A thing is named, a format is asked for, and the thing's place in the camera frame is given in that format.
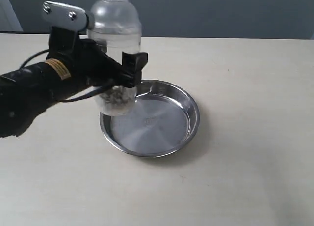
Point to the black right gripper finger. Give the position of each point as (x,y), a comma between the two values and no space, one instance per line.
(133,65)

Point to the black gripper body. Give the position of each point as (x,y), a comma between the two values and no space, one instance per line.
(72,65)

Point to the clear plastic shaker bottle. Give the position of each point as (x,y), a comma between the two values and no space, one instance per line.
(117,29)

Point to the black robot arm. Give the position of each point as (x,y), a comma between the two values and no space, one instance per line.
(16,118)

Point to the round stainless steel plate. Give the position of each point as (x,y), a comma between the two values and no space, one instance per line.
(164,119)

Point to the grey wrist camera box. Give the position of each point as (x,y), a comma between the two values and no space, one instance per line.
(67,17)

